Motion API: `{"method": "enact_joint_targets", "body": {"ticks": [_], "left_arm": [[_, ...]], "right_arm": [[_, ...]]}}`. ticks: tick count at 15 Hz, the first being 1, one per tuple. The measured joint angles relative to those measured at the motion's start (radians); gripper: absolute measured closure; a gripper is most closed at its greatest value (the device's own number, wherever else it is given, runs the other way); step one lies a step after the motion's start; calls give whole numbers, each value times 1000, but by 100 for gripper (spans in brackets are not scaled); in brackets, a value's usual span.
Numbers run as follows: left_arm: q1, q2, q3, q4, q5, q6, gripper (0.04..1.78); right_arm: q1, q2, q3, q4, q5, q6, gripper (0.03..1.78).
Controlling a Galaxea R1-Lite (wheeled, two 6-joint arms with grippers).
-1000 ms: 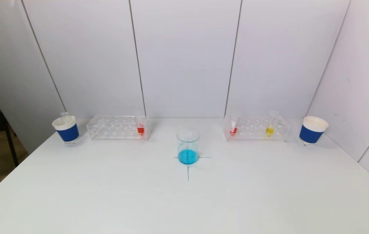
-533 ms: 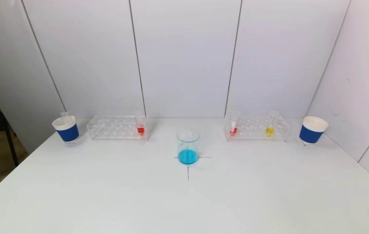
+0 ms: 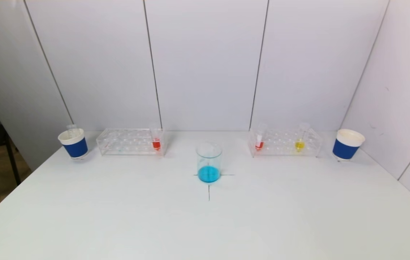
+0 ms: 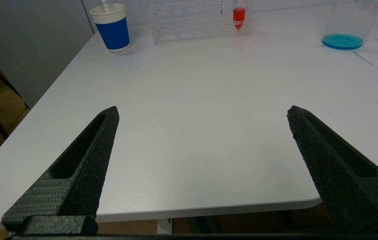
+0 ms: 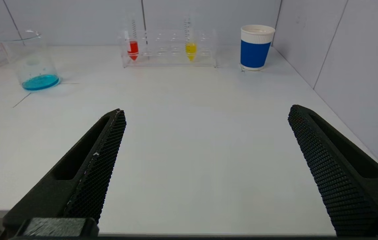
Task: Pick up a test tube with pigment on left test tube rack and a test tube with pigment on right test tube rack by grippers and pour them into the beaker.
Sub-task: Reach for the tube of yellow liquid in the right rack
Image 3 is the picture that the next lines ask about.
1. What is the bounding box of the clear glass beaker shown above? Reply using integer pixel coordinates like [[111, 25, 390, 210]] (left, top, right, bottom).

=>
[[196, 142, 223, 183]]

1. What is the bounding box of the test tube with red pigment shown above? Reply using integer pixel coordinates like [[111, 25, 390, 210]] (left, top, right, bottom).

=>
[[148, 123, 162, 151], [255, 123, 267, 151]]

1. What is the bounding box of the clear acrylic test tube rack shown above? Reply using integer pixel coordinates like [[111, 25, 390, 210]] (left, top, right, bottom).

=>
[[95, 128, 166, 156], [248, 127, 324, 157]]

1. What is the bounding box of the test tube with yellow pigment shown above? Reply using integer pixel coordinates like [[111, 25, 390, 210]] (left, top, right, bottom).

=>
[[295, 123, 311, 152]]

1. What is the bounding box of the blue and white paper cup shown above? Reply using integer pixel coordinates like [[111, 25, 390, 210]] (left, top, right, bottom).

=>
[[332, 129, 366, 161], [58, 128, 88, 159]]

